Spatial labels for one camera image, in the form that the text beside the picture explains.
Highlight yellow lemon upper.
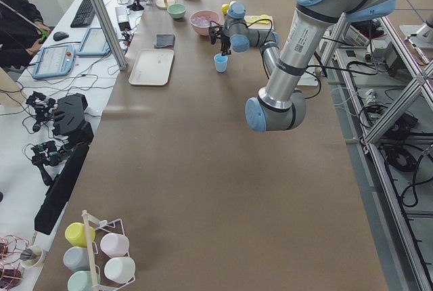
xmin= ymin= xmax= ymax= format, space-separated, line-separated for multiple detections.
xmin=221 ymin=4 xmax=229 ymax=15

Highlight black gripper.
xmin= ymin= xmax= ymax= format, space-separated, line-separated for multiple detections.
xmin=208 ymin=25 xmax=231 ymax=55

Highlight pile of clear ice cubes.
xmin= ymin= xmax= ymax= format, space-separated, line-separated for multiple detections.
xmin=190 ymin=14 xmax=220 ymax=29

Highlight blue teach pendant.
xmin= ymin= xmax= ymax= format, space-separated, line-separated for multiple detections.
xmin=31 ymin=45 xmax=75 ymax=80
xmin=76 ymin=28 xmax=111 ymax=58

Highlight pink cup on rack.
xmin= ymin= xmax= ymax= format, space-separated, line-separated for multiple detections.
xmin=100 ymin=233 xmax=130 ymax=258

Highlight white wire cup rack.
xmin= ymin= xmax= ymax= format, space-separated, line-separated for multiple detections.
xmin=81 ymin=210 xmax=136 ymax=290

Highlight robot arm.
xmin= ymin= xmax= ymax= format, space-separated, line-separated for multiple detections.
xmin=208 ymin=2 xmax=279 ymax=79
xmin=245 ymin=0 xmax=396 ymax=132

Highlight black computer mouse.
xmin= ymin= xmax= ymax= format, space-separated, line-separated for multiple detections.
xmin=52 ymin=31 xmax=69 ymax=41

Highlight lemon half upper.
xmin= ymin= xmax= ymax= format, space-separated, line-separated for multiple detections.
xmin=246 ymin=17 xmax=259 ymax=23

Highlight light blue plastic cup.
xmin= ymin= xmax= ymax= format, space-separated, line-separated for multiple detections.
xmin=214 ymin=53 xmax=229 ymax=73

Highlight grey cup on rack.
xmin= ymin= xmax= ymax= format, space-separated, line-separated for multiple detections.
xmin=63 ymin=246 xmax=90 ymax=272

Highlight cream rabbit tray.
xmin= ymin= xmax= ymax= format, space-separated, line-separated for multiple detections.
xmin=129 ymin=49 xmax=175 ymax=87

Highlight yellow cup on rack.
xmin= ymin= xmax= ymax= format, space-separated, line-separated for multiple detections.
xmin=64 ymin=222 xmax=87 ymax=248

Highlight pink bowl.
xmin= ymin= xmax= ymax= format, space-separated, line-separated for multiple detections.
xmin=189 ymin=10 xmax=221 ymax=36

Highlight black keyboard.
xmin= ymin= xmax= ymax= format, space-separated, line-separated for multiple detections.
xmin=70 ymin=0 xmax=95 ymax=28

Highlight blue teach pendant far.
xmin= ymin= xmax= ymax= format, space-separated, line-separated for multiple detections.
xmin=76 ymin=28 xmax=111 ymax=58

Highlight white cup on rack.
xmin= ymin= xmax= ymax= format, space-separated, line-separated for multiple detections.
xmin=104 ymin=256 xmax=136 ymax=284

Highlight wooden cutting board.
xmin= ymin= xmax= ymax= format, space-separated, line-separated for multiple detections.
xmin=244 ymin=14 xmax=273 ymax=30

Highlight mint cup on rack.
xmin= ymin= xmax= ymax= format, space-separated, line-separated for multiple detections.
xmin=67 ymin=271 xmax=93 ymax=291

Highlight green bowl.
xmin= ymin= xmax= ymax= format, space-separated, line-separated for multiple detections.
xmin=167 ymin=3 xmax=187 ymax=20

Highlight grey folded cloth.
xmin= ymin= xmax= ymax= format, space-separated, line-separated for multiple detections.
xmin=154 ymin=34 xmax=175 ymax=48

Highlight blue teach pendant near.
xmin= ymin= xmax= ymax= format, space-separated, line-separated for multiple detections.
xmin=31 ymin=45 xmax=75 ymax=80

